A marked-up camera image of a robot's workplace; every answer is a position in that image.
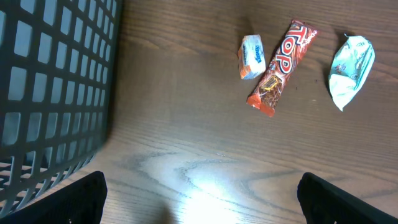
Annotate mint green snack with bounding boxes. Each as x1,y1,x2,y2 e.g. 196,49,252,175
328,35,375,111

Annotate orange Top chocolate bar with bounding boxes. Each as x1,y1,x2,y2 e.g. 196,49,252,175
246,19,318,117

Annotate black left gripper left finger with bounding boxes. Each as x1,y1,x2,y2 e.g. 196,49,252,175
1,171,108,224

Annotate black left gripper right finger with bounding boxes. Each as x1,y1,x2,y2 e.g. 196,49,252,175
297,172,397,224

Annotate small orange white candy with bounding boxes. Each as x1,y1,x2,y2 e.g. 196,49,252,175
238,34,266,80

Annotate grey plastic mesh basket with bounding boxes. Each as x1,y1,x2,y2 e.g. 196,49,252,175
1,0,122,217

